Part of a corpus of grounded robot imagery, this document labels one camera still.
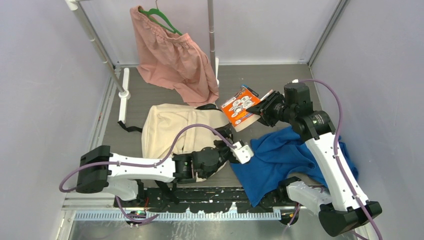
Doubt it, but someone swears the blue black highlighter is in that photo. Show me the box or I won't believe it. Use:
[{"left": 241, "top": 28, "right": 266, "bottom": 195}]
[{"left": 242, "top": 84, "right": 259, "bottom": 98}]

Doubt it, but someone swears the green clothes hanger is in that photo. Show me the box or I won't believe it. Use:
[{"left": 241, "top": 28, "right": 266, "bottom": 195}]
[{"left": 137, "top": 0, "right": 183, "bottom": 36}]

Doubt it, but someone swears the beige canvas backpack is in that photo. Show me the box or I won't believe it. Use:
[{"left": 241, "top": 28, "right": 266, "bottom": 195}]
[{"left": 117, "top": 103, "right": 234, "bottom": 183}]

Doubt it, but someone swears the pink cloth garment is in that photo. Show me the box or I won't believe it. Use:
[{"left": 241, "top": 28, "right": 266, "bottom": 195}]
[{"left": 130, "top": 6, "right": 219, "bottom": 107}]

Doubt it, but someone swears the white slotted cable duct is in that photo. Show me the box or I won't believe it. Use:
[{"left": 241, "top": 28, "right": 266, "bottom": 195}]
[{"left": 73, "top": 208, "right": 281, "bottom": 221}]

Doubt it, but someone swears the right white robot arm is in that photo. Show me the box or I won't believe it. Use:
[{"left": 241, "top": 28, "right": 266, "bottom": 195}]
[{"left": 247, "top": 81, "right": 382, "bottom": 237}]

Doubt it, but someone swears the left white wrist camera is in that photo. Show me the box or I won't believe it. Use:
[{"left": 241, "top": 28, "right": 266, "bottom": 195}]
[{"left": 231, "top": 140, "right": 254, "bottom": 165}]

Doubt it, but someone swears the white clothes rack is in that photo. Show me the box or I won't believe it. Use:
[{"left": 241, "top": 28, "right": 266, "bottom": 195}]
[{"left": 66, "top": 0, "right": 219, "bottom": 127}]

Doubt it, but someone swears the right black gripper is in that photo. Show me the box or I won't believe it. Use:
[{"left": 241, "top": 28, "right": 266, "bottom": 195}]
[{"left": 246, "top": 90, "right": 295, "bottom": 127}]

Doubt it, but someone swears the orange comic paperback book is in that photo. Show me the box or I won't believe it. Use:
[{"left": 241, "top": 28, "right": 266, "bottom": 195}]
[{"left": 220, "top": 86, "right": 261, "bottom": 132}]

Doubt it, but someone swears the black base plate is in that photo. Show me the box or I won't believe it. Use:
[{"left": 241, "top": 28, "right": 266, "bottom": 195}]
[{"left": 120, "top": 186, "right": 296, "bottom": 214}]

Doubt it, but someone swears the blue cloth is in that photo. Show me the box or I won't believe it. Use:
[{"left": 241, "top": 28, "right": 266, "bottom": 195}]
[{"left": 230, "top": 125, "right": 359, "bottom": 208}]

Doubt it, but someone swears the pink white pen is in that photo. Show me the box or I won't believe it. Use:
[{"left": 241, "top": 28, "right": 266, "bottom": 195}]
[{"left": 260, "top": 89, "right": 274, "bottom": 101}]

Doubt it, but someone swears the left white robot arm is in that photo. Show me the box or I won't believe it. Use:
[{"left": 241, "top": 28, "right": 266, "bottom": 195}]
[{"left": 76, "top": 140, "right": 238, "bottom": 207}]

